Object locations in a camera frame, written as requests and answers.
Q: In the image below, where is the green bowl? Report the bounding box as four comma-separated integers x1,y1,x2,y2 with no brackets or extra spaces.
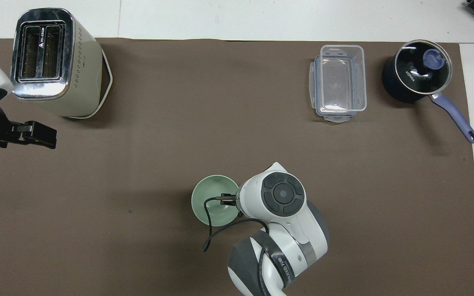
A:
191,175,240,227

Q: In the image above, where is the cream and chrome toaster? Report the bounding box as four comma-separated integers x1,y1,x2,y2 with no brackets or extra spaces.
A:
10,7,108,118

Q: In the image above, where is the clear plastic lid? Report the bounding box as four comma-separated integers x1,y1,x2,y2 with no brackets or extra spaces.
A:
310,55,361,123

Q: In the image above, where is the clear plastic container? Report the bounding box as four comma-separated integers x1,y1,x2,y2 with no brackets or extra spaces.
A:
319,44,367,114

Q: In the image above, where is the dark blue saucepan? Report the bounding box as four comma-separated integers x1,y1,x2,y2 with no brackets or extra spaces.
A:
381,40,474,144

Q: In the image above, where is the glass pot lid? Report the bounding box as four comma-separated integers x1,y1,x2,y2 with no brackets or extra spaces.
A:
394,40,454,96

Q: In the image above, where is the white power cord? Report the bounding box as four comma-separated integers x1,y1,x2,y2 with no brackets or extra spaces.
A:
62,49,114,120

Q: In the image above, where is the black cable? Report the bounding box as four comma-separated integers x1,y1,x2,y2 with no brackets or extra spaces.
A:
202,194,270,252

